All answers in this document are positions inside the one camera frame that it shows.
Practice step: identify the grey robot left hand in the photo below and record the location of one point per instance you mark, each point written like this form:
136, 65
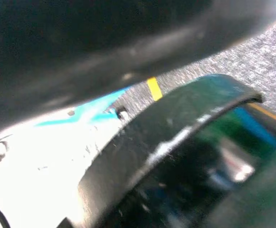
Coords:
81, 47

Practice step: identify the blue metal shelf rack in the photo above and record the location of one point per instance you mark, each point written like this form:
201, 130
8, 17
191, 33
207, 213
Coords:
92, 110

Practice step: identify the yellow floor tape outline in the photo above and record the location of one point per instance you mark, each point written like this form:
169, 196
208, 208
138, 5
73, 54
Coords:
154, 89

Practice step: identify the black glossy robot body shell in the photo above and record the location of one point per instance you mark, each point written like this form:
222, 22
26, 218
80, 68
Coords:
187, 173

